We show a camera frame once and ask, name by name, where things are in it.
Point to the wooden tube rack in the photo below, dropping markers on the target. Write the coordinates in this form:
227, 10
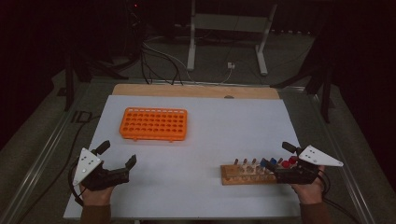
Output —
246, 179

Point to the black tripod stand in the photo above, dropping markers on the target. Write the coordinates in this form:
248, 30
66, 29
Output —
325, 93
69, 84

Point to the red-capped test tube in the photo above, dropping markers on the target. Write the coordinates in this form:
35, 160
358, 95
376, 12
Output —
285, 164
292, 160

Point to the white table mat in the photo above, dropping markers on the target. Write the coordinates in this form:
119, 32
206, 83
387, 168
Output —
218, 130

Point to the dark equipment with red light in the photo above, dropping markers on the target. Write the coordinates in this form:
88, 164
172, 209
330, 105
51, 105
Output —
135, 18

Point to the person's right hand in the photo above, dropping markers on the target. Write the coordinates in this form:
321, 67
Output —
309, 193

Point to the orange plastic tube rack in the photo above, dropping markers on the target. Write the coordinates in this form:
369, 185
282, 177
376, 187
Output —
152, 124

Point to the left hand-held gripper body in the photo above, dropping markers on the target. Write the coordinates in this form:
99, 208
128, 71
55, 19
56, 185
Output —
87, 168

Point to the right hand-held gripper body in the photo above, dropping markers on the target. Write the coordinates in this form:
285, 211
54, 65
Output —
299, 175

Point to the grey metal stand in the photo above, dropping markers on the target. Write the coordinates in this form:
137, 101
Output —
230, 22

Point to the person's left hand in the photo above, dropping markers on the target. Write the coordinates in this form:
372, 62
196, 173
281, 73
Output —
96, 197

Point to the blue-capped test tube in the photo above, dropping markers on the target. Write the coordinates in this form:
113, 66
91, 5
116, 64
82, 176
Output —
273, 160
263, 162

